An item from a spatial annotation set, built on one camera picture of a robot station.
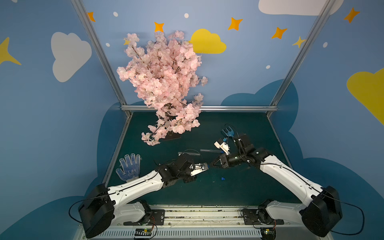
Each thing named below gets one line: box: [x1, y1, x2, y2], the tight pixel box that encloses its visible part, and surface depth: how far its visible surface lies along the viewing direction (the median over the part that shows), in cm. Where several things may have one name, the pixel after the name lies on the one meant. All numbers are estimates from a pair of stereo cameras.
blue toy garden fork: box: [222, 126, 235, 137], surface depth 113 cm
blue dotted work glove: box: [116, 153, 141, 183], surface depth 94 cm
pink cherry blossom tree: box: [116, 31, 208, 146], surface depth 72 cm
